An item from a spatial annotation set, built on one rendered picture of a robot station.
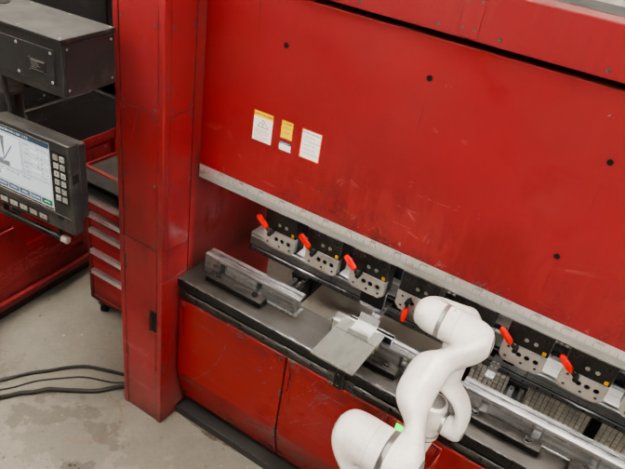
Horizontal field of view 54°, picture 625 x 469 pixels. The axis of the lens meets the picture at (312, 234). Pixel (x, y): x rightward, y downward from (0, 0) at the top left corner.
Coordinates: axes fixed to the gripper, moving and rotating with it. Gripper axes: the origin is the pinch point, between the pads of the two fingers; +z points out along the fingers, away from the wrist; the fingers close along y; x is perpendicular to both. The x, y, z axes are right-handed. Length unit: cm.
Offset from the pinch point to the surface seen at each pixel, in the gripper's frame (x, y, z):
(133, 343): -143, 7, 40
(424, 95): -41, -36, -109
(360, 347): -37.6, -18.1, -14.1
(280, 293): -82, -25, -9
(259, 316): -84, -15, -2
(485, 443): 16.0, -20.9, -1.3
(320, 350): -48, -6, -15
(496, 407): 13.3, -32.8, -7.6
